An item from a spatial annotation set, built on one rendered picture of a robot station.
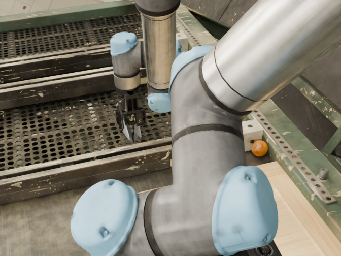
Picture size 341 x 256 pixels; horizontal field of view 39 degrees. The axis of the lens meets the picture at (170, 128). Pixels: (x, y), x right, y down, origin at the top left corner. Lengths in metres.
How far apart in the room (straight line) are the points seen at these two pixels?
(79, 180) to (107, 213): 0.92
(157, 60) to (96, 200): 0.67
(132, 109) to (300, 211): 0.54
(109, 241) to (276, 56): 0.22
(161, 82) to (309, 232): 0.52
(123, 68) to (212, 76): 0.89
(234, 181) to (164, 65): 0.73
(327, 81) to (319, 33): 2.28
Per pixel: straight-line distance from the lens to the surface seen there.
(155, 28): 1.03
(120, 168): 1.38
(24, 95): 1.79
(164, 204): 0.45
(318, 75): 2.73
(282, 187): 1.35
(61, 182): 1.37
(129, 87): 1.36
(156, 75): 1.16
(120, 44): 1.30
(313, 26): 0.39
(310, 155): 1.43
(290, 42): 0.40
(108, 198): 0.47
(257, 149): 1.45
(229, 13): 3.65
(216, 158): 0.45
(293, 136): 1.50
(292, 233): 1.24
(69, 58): 1.96
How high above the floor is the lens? 1.86
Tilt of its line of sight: 29 degrees down
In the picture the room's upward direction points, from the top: 72 degrees counter-clockwise
